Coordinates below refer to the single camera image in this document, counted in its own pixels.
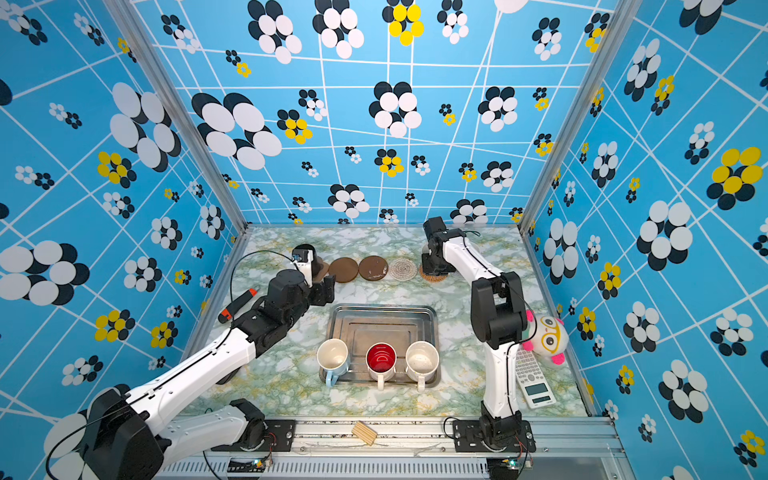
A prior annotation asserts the woven rattan coaster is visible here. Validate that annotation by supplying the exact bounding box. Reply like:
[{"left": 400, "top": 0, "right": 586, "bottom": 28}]
[{"left": 419, "top": 268, "right": 448, "bottom": 283}]

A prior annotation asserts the dark brown round coaster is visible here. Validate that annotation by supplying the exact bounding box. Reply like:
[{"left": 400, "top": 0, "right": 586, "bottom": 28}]
[{"left": 329, "top": 257, "right": 359, "bottom": 284}]

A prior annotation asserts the scratched brown round coaster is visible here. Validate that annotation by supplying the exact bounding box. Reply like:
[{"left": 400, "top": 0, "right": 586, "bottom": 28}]
[{"left": 358, "top": 255, "right": 389, "bottom": 281}]

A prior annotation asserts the white mug blue handle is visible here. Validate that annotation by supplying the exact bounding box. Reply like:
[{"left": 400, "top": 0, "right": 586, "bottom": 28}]
[{"left": 316, "top": 338, "right": 350, "bottom": 388}]

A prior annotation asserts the black mug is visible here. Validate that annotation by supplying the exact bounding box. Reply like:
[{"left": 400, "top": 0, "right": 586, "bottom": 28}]
[{"left": 292, "top": 244, "right": 316, "bottom": 264}]

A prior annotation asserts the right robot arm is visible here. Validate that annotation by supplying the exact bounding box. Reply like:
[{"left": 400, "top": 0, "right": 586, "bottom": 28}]
[{"left": 421, "top": 217, "right": 528, "bottom": 450}]

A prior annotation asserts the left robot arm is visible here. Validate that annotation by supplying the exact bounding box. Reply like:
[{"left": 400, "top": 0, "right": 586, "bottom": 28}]
[{"left": 78, "top": 269, "right": 335, "bottom": 479}]

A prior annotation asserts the paw shaped cork coaster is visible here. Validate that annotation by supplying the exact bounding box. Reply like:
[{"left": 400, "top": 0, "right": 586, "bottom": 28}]
[{"left": 312, "top": 258, "right": 330, "bottom": 283}]

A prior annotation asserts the metal tray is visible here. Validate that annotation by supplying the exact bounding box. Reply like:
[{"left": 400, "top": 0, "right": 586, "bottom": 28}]
[{"left": 320, "top": 304, "right": 442, "bottom": 389}]

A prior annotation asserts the red inside mug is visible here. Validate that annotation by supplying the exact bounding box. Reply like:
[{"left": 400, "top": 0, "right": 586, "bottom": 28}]
[{"left": 366, "top": 342, "right": 397, "bottom": 390}]

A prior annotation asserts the white mug front right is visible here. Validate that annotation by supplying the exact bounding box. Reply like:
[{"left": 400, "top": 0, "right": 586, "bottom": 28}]
[{"left": 405, "top": 341, "right": 440, "bottom": 392}]

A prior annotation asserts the pink plush toy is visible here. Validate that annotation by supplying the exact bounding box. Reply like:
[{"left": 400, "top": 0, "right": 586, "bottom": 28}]
[{"left": 522, "top": 309, "right": 569, "bottom": 365}]

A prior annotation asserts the small wooden block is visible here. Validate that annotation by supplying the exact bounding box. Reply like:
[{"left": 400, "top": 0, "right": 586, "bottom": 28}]
[{"left": 351, "top": 421, "right": 378, "bottom": 446}]

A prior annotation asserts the white calculator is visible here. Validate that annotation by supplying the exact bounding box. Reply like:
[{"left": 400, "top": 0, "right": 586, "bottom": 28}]
[{"left": 515, "top": 349, "right": 557, "bottom": 409}]

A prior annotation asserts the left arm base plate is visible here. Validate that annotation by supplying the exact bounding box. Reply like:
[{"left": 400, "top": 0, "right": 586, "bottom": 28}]
[{"left": 251, "top": 419, "right": 297, "bottom": 453}]

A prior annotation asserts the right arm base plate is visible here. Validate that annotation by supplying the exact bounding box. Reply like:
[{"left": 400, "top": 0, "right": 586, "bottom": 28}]
[{"left": 448, "top": 418, "right": 537, "bottom": 455}]

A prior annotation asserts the aluminium front rail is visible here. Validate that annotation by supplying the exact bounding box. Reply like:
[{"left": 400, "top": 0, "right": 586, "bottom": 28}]
[{"left": 153, "top": 417, "right": 636, "bottom": 479}]

